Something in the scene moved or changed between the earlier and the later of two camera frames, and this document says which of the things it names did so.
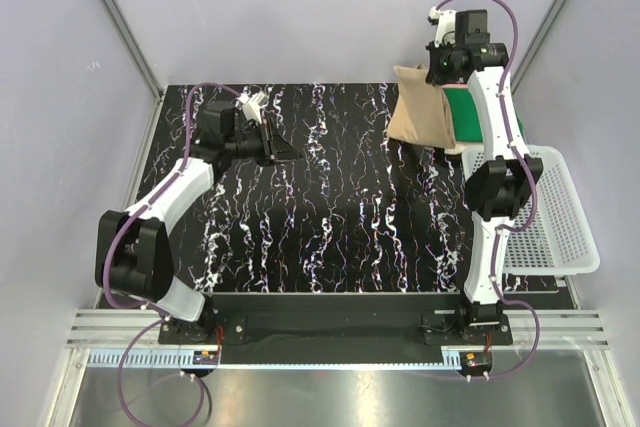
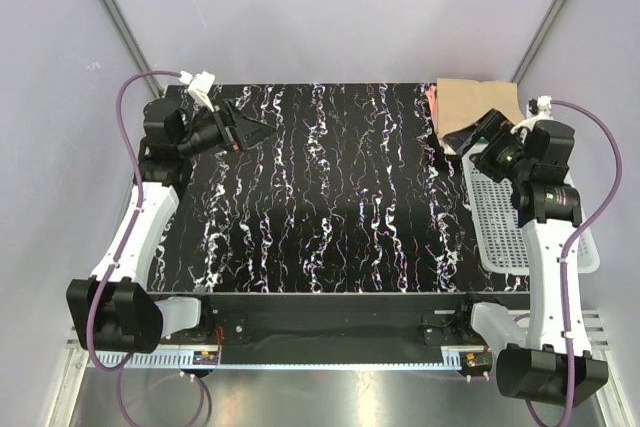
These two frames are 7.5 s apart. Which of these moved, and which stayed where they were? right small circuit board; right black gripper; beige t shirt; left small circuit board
Moved: right black gripper; beige t shirt
Stayed: left small circuit board; right small circuit board
